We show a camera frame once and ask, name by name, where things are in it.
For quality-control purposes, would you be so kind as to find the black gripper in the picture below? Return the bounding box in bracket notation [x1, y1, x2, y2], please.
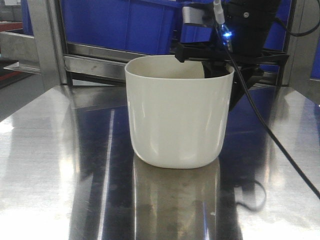
[175, 0, 289, 111]

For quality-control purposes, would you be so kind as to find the white plastic bin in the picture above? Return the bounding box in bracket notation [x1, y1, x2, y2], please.
[124, 55, 235, 169]

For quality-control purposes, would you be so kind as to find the blue crate back right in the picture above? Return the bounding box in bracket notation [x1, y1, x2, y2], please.
[179, 0, 294, 74]

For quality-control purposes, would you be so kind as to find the blue crate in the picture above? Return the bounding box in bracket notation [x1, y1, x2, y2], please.
[61, 0, 181, 55]
[179, 0, 294, 74]

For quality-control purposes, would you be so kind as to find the blue crate back left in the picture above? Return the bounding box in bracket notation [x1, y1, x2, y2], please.
[61, 0, 181, 55]

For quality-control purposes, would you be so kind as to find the black cable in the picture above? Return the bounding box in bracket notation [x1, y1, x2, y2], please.
[213, 0, 320, 201]

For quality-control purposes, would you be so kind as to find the steel shelf frame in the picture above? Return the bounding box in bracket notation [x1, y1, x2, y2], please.
[0, 0, 320, 106]

